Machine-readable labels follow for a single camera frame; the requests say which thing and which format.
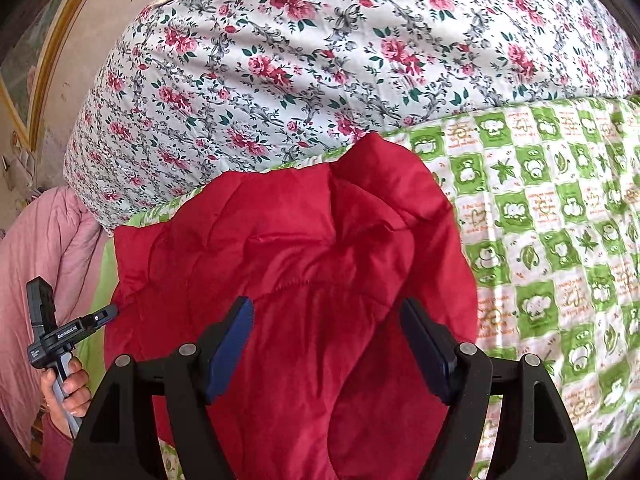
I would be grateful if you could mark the green checked printed blanket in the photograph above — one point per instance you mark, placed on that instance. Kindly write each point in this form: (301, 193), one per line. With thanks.
(550, 240)

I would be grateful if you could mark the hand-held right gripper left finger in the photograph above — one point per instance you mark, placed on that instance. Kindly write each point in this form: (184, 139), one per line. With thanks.
(230, 350)

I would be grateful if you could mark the person's left hand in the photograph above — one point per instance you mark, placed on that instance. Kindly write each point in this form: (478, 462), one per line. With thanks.
(75, 390)

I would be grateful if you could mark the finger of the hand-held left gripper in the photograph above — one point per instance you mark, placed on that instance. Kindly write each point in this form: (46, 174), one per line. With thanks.
(100, 316)

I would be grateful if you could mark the person's left forearm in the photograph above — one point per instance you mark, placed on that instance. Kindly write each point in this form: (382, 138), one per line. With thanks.
(55, 447)

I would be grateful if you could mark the red quilted jacket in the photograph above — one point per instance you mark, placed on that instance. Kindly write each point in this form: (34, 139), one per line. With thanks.
(300, 270)

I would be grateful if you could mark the pink quilt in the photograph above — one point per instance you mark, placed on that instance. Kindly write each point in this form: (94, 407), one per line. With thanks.
(45, 250)

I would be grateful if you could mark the floral quilt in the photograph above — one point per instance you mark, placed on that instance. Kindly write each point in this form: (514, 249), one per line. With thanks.
(310, 70)

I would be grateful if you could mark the gold picture frame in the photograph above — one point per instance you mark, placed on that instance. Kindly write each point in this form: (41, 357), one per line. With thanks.
(47, 55)

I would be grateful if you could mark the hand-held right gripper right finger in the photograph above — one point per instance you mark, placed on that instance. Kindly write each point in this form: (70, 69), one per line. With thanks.
(425, 355)

